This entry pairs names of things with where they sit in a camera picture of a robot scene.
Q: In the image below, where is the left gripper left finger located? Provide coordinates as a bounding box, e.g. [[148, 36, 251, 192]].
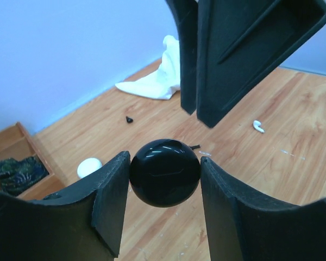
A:
[[0, 151, 130, 260]]

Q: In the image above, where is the wooden compartment tray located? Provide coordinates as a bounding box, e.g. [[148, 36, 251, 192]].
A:
[[0, 122, 65, 200]]

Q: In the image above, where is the dark rolled fabric bottom right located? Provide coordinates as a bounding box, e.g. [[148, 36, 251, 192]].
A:
[[0, 156, 49, 196]]

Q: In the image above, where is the white earbud right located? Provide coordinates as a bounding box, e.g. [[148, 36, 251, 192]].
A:
[[253, 120, 265, 133]]

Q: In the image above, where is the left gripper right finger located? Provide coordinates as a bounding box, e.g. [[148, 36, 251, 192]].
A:
[[200, 157, 326, 260]]

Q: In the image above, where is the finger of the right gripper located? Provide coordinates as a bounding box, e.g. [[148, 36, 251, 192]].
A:
[[197, 1, 326, 128], [166, 0, 198, 115]]

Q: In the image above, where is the white crumpled cloth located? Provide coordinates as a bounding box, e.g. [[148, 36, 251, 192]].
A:
[[115, 35, 180, 100]]

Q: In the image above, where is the white round case right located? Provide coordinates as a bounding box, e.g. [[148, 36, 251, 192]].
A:
[[77, 158, 103, 178]]

